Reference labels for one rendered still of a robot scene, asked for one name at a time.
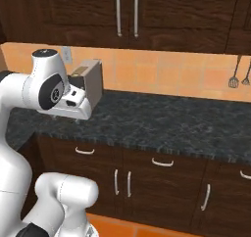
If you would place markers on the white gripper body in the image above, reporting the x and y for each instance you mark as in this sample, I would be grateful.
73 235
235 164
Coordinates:
78 110

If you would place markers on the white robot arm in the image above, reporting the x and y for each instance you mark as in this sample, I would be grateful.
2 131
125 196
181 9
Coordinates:
13 169

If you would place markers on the dark wood drawer front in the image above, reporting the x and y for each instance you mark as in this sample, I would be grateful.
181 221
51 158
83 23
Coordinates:
104 156
225 175
186 170

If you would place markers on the dark wood base cupboard door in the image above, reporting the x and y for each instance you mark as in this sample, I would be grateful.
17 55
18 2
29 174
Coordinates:
104 188
228 214
163 201

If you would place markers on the dark slotted spatula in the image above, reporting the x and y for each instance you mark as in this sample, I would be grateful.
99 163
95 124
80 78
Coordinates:
233 82

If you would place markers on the dark whisk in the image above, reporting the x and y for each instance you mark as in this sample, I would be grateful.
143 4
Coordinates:
246 81

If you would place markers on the white wall outlet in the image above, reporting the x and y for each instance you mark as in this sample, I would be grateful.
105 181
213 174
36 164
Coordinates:
67 55

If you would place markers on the dark wood wall cupboard door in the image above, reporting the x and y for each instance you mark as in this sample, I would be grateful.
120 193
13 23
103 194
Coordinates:
65 12
243 19
186 15

